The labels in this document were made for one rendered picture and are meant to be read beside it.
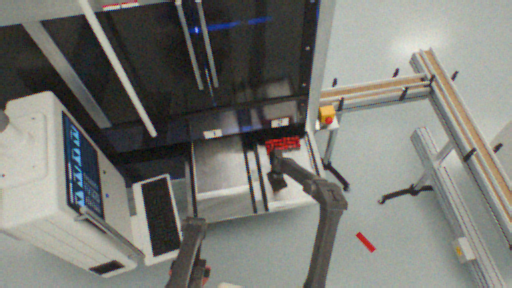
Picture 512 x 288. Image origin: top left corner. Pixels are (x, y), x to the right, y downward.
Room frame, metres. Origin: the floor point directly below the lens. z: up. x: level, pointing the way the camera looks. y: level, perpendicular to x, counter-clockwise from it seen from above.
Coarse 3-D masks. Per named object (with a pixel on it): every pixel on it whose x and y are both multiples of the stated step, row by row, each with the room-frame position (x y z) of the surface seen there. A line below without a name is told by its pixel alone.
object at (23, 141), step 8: (0, 112) 0.66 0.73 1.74; (0, 120) 0.63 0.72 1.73; (8, 120) 0.65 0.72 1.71; (0, 128) 0.62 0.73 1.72; (8, 128) 0.63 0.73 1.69; (16, 128) 0.66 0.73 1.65; (24, 128) 0.68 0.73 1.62; (0, 136) 0.61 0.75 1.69; (8, 136) 0.62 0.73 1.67; (16, 136) 0.63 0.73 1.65; (24, 136) 0.65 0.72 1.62; (32, 136) 0.67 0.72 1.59; (0, 144) 0.61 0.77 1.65; (8, 144) 0.61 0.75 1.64; (16, 144) 0.62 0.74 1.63; (24, 144) 0.62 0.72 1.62; (32, 144) 0.64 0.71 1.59; (0, 152) 0.60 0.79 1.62; (8, 152) 0.60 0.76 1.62; (16, 152) 0.60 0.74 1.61; (24, 152) 0.61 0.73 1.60
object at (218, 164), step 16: (192, 144) 1.03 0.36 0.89; (208, 144) 1.02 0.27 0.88; (224, 144) 1.02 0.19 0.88; (240, 144) 1.00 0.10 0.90; (192, 160) 0.91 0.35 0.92; (208, 160) 0.93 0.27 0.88; (224, 160) 0.92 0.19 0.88; (240, 160) 0.91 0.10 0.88; (208, 176) 0.83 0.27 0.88; (224, 176) 0.83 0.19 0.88; (240, 176) 0.82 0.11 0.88; (208, 192) 0.73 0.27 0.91; (224, 192) 0.74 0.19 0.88
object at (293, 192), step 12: (264, 156) 0.92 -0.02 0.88; (288, 156) 0.91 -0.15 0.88; (300, 156) 0.91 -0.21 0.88; (264, 168) 0.85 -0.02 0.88; (312, 168) 0.83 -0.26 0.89; (264, 180) 0.77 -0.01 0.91; (288, 180) 0.78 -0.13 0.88; (288, 192) 0.71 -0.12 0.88; (300, 192) 0.71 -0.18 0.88; (276, 204) 0.65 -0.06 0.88
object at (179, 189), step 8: (176, 184) 0.97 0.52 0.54; (184, 184) 0.97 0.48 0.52; (128, 192) 0.94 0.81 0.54; (176, 192) 0.97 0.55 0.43; (184, 192) 0.97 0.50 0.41; (128, 200) 0.93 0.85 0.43; (176, 200) 0.96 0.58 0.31; (184, 200) 0.97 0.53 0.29; (128, 208) 0.93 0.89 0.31; (176, 208) 0.96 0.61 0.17; (184, 208) 0.96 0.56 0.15; (0, 232) 0.84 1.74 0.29; (16, 240) 0.84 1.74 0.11
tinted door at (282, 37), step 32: (192, 0) 1.01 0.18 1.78; (224, 0) 1.02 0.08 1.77; (256, 0) 1.03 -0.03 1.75; (288, 0) 1.05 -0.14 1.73; (224, 32) 1.02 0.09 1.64; (256, 32) 1.03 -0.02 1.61; (288, 32) 1.05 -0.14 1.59; (224, 64) 1.02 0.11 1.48; (256, 64) 1.03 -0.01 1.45; (288, 64) 1.05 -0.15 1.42; (224, 96) 1.02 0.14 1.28; (256, 96) 1.03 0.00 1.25
